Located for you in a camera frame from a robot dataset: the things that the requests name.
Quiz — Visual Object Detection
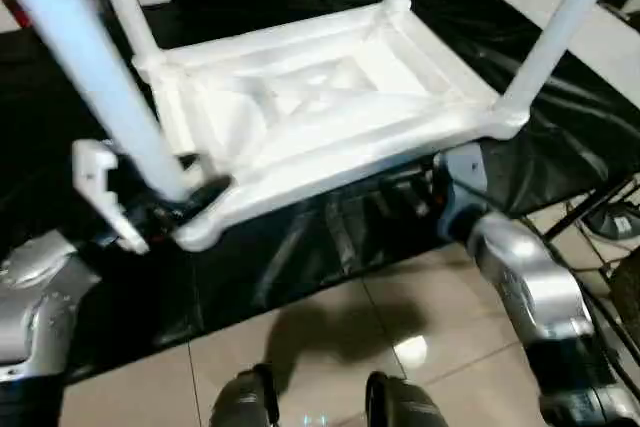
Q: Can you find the white plastic table top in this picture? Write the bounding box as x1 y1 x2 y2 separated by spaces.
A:
132 1 531 253

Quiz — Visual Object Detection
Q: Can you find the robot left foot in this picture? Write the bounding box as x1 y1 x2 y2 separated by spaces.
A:
212 366 279 427

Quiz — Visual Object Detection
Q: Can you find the white flat board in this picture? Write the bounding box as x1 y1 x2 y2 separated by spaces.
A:
446 0 640 93

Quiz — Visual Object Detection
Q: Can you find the black stand leg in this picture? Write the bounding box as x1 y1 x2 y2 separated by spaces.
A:
542 174 640 241

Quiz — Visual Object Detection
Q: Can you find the black work mat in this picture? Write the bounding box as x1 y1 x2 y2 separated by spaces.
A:
0 0 640 378

